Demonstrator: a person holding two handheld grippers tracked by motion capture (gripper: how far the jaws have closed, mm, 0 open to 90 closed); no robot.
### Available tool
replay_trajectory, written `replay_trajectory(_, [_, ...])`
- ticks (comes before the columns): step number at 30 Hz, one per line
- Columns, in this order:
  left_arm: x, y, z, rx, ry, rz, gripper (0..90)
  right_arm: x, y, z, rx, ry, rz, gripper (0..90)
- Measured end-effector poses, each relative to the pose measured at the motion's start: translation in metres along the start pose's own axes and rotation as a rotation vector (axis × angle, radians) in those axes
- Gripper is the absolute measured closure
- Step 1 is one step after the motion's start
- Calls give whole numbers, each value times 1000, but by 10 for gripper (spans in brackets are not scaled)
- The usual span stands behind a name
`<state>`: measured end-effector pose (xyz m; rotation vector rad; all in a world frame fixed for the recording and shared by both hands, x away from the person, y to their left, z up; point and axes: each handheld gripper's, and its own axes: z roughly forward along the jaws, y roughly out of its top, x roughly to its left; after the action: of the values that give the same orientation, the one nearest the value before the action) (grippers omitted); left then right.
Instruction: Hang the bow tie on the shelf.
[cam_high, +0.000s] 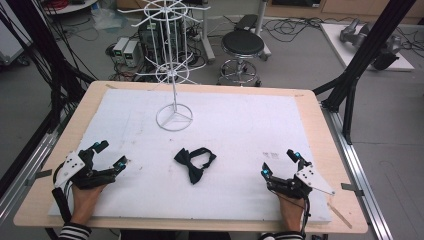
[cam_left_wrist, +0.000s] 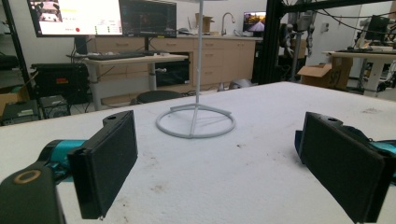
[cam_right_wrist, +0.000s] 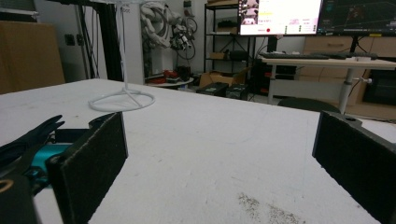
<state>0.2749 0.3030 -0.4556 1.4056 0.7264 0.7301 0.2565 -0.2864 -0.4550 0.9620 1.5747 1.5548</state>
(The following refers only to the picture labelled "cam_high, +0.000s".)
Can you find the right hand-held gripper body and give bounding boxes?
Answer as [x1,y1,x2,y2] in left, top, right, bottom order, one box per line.
[265,164,336,200]

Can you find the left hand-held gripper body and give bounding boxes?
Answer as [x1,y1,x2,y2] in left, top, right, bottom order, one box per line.
[53,148,118,191]

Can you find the black bow tie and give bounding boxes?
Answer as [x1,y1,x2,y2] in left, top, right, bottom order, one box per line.
[173,147,218,186]

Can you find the white wire display rack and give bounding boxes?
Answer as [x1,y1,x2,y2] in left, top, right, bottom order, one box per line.
[117,0,212,132]

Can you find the person's left hand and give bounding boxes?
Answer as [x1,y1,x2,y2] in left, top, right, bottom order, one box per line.
[70,184,107,226]

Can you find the person's right hand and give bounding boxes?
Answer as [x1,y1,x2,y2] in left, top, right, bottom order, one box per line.
[277,192,306,233]

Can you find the metal table clamp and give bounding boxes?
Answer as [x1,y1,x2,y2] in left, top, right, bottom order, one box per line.
[24,168,54,187]
[340,182,365,198]

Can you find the thin wooden stick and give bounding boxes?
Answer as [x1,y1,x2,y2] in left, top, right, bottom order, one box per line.
[326,202,354,230]

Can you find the white foam mat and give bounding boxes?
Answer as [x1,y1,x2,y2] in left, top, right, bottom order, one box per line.
[48,88,333,224]

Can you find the grey bench power supply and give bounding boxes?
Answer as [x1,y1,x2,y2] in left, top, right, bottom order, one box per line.
[122,39,140,68]
[112,36,130,65]

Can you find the black computer tower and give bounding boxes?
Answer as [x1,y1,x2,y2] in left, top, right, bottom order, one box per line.
[137,15,188,65]

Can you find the white floor board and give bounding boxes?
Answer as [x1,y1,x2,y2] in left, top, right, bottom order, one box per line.
[319,22,416,73]

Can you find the black round stool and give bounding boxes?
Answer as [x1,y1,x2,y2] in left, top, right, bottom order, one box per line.
[217,30,266,88]

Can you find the round white table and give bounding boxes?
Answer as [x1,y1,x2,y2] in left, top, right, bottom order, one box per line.
[42,0,100,16]

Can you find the black foot pedal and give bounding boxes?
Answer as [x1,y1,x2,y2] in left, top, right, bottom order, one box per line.
[234,13,260,33]

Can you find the grey stand leg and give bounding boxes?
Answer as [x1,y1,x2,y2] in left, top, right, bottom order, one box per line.
[199,0,217,65]

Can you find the thick black gripper cable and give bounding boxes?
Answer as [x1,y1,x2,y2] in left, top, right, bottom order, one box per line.
[51,187,73,225]

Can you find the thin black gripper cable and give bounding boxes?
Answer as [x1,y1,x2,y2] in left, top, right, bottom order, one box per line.
[300,196,312,238]

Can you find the aluminium rail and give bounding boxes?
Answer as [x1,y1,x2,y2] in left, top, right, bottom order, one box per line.
[0,128,69,228]
[320,102,395,240]

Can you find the black frame post with cables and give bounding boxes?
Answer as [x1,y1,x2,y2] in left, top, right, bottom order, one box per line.
[0,0,98,134]

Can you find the black floor cables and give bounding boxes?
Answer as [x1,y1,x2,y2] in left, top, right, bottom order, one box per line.
[262,15,342,44]

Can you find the black metal frame strut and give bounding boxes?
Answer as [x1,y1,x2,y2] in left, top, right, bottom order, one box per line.
[312,0,418,145]

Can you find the white stand post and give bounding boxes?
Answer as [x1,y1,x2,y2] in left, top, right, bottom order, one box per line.
[254,0,273,62]

